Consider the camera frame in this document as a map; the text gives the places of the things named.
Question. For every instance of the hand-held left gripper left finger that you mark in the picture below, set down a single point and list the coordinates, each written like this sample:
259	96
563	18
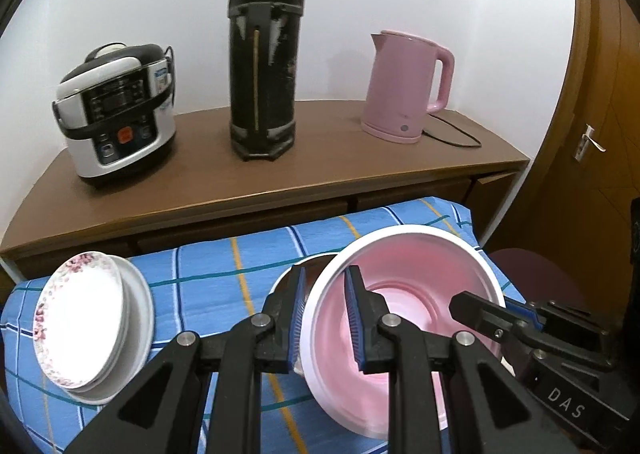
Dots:
299	321

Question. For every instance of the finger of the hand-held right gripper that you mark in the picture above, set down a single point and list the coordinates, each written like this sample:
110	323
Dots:
480	316
575	329

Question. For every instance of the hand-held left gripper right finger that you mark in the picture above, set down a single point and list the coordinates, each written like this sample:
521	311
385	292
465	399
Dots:
354	321

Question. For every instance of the stainless steel bowl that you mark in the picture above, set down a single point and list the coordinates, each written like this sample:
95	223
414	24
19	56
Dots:
315	269

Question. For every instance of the red bowl with pink inside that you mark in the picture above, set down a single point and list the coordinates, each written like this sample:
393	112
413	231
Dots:
400	274

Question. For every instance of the plain white plate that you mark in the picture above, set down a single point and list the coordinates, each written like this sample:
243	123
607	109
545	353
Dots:
126	334

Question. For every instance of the floral rimmed white plate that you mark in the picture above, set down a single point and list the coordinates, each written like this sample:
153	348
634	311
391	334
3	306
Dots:
80	319

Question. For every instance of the blue plaid tablecloth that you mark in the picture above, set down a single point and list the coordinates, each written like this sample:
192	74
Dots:
210	274

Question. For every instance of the grey plate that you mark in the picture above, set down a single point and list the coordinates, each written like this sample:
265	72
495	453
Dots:
142	324

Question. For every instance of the wooden sideboard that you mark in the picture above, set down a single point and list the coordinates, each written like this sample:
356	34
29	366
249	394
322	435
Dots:
325	164

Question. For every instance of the pink electric kettle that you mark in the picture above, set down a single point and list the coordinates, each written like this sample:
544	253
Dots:
395	89

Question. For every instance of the tall black thermos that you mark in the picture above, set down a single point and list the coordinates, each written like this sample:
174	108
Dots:
265	74

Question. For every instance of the wooden door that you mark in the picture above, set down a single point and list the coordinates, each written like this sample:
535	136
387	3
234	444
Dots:
590	59

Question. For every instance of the black and silver rice cooker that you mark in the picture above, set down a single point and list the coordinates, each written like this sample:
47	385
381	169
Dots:
115	114

